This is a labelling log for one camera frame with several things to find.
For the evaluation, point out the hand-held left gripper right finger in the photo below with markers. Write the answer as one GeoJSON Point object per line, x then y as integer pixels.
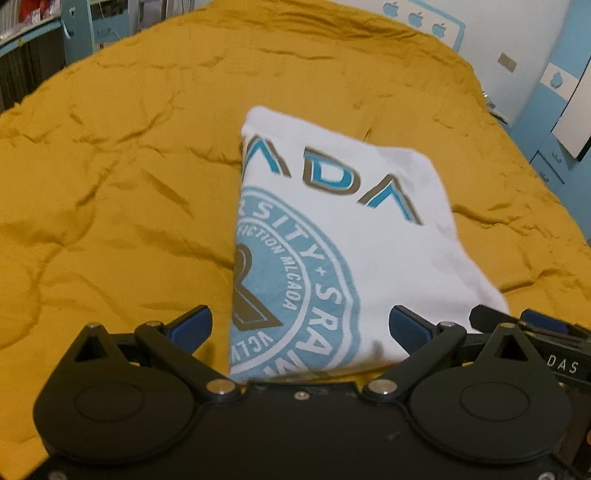
{"type": "Point", "coordinates": [410, 328]}

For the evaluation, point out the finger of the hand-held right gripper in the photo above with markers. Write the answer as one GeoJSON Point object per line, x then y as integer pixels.
{"type": "Point", "coordinates": [545, 321]}
{"type": "Point", "coordinates": [482, 319]}

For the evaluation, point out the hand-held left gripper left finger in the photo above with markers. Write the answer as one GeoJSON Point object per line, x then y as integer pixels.
{"type": "Point", "coordinates": [191, 328]}

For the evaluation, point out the white printed sweatshirt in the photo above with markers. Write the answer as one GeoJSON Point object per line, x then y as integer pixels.
{"type": "Point", "coordinates": [351, 230]}

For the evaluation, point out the yellow quilted bedspread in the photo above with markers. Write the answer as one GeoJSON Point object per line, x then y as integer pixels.
{"type": "Point", "coordinates": [115, 184]}

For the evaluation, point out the blue wardrobe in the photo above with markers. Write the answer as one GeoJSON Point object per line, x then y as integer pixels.
{"type": "Point", "coordinates": [549, 152]}

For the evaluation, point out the white leaning board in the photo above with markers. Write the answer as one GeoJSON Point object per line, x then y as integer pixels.
{"type": "Point", "coordinates": [575, 92]}

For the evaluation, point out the white and blue headboard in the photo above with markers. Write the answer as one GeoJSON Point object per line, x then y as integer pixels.
{"type": "Point", "coordinates": [429, 21]}

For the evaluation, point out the white desk with blue edge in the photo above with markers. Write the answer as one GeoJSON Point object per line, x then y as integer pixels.
{"type": "Point", "coordinates": [27, 60]}

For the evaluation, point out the blue chair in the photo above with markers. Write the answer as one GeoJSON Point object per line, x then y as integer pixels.
{"type": "Point", "coordinates": [78, 32]}

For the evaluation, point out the wall switch plate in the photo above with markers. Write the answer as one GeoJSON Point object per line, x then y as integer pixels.
{"type": "Point", "coordinates": [507, 62]}

